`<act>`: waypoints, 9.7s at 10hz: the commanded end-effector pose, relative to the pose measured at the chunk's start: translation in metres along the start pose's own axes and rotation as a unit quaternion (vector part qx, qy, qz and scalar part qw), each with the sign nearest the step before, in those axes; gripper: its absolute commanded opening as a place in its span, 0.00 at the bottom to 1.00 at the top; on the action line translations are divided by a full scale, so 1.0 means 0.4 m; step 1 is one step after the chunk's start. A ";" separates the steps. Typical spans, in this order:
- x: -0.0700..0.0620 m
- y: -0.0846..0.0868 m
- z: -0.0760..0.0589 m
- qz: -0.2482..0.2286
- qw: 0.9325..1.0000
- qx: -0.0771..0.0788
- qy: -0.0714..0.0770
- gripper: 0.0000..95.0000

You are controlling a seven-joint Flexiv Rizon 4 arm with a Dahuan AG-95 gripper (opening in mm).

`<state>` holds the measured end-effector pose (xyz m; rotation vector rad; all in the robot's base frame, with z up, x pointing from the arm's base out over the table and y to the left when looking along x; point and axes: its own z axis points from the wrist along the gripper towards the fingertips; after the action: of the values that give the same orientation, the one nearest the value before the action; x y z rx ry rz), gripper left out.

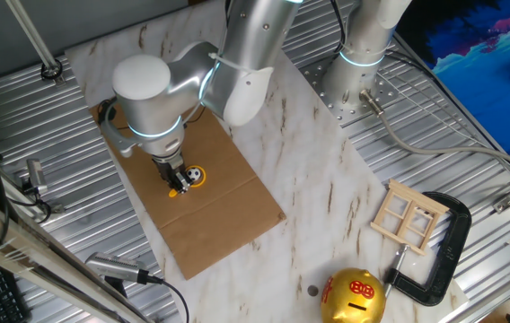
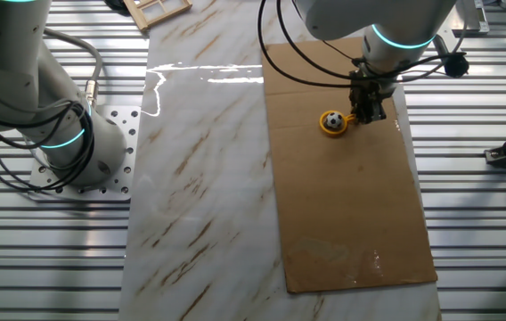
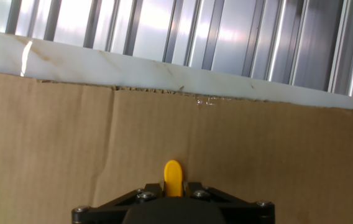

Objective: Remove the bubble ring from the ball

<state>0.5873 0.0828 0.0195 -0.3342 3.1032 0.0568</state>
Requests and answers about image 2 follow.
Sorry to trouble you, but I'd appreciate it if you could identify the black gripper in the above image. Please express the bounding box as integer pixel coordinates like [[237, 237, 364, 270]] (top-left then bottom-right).
[[349, 62, 396, 125]]

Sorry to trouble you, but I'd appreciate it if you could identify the yellow plastic bubble ring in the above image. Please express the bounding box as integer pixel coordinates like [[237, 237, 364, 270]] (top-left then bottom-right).
[[318, 110, 359, 138]]

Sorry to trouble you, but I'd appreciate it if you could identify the small soccer ball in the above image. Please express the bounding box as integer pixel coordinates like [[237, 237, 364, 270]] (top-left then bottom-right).
[[325, 111, 345, 130]]

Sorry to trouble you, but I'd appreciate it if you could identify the brown cardboard sheet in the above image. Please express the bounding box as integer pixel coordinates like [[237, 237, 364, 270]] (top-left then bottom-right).
[[260, 36, 439, 294]]

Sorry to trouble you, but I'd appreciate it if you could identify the white marble board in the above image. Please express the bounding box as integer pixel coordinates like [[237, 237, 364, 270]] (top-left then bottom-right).
[[118, 0, 444, 321]]

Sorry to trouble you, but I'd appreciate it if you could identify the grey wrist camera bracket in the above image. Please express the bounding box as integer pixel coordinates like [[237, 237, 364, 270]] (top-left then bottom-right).
[[430, 33, 470, 79]]

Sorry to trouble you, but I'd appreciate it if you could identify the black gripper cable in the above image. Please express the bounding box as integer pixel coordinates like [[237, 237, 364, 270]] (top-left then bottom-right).
[[257, 0, 468, 88]]

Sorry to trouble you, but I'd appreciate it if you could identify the wooden miniature window frame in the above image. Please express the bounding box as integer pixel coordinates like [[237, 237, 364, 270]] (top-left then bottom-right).
[[121, 0, 193, 32]]

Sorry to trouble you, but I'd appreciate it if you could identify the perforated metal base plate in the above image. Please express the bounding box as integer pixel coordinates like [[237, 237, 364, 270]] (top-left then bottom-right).
[[28, 104, 142, 202]]

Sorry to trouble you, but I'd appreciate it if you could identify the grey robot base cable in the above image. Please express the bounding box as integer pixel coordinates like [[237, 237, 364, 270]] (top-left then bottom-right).
[[43, 27, 104, 108]]

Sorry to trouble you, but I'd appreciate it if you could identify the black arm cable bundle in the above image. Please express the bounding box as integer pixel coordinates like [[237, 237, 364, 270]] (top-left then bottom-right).
[[0, 100, 96, 193]]

